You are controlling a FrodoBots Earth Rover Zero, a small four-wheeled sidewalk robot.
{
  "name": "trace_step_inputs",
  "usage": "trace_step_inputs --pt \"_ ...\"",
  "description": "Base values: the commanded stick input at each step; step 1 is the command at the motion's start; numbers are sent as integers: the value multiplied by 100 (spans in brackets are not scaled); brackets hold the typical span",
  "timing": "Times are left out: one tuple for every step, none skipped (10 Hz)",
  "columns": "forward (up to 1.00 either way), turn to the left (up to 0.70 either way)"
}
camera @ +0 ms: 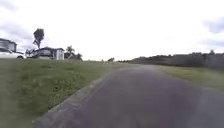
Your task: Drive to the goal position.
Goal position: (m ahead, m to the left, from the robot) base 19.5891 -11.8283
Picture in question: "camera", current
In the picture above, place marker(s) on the palm tree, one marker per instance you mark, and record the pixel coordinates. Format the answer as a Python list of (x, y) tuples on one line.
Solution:
[(70, 51)]

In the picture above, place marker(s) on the grey asphalt path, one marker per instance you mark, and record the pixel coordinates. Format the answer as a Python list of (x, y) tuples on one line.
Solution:
[(143, 100)]

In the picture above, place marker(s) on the concrete kerb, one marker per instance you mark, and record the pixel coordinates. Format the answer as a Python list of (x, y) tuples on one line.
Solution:
[(70, 101)]

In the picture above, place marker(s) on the white house with dark roof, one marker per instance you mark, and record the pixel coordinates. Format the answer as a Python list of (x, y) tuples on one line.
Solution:
[(48, 53)]

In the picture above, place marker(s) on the dark hedge line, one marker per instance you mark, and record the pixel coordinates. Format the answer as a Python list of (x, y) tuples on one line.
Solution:
[(186, 60)]

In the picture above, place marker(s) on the green grass lawn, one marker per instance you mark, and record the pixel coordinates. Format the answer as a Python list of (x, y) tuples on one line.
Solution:
[(40, 83)]

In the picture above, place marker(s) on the tall thin tree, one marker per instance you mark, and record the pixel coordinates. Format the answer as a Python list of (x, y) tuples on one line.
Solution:
[(38, 36)]

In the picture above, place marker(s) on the green grass verge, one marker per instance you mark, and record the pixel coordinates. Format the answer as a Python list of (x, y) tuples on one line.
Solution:
[(196, 75)]

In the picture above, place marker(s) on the white car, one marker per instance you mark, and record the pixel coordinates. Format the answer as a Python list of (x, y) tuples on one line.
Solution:
[(10, 54)]

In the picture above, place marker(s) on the grey house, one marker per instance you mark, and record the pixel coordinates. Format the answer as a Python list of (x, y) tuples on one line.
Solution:
[(7, 44)]

